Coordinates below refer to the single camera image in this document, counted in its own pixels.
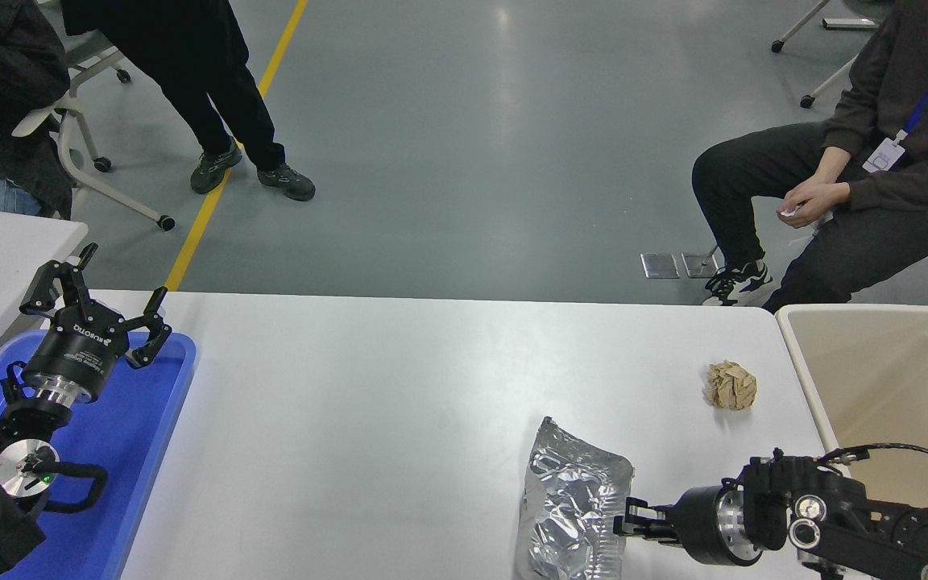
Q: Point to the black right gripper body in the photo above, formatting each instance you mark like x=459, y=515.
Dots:
x=698, y=524

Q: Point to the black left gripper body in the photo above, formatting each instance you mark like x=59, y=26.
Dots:
x=77, y=354

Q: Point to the silver foil tray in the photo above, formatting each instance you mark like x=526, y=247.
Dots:
x=569, y=507

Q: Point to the tan paper ball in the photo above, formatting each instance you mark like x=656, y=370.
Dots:
x=730, y=387

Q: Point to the person's right forearm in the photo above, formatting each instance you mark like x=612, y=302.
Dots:
x=834, y=165

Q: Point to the person's left hand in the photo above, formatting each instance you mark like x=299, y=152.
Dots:
x=814, y=208

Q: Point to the person's right hand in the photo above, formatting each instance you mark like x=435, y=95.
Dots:
x=810, y=187

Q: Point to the blue plastic tray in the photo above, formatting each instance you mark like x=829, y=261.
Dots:
x=134, y=427

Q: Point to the white office chair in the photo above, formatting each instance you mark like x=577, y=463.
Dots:
x=69, y=153

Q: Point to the grey seat office chair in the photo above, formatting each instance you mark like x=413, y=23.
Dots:
x=93, y=56

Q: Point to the large pale plastic bin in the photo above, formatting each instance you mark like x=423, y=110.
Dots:
x=891, y=379

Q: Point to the metal floor outlet plate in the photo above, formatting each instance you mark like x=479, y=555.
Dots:
x=698, y=264
x=660, y=265

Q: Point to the black hanging garment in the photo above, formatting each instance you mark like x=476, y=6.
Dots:
x=81, y=16

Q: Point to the white wheeled chair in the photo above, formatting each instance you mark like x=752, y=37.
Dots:
x=833, y=79

